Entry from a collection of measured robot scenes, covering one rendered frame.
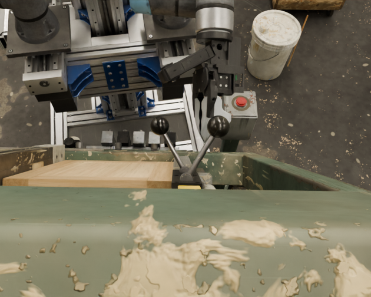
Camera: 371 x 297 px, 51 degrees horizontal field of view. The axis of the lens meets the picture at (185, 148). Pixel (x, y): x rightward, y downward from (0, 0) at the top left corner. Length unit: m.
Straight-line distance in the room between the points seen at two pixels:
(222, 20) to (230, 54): 0.07
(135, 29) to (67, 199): 1.45
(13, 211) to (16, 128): 2.45
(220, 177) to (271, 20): 1.45
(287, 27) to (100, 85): 1.32
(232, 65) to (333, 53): 2.30
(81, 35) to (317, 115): 1.63
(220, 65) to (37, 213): 0.62
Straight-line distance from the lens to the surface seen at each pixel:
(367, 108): 2.83
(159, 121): 0.75
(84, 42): 1.61
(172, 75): 0.74
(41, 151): 1.18
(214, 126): 0.64
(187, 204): 0.19
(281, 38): 2.51
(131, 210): 0.18
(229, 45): 0.79
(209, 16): 0.77
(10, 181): 0.93
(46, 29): 1.50
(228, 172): 1.36
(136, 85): 1.73
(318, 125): 2.63
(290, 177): 0.82
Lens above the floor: 2.10
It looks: 62 degrees down
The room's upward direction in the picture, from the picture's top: 4 degrees clockwise
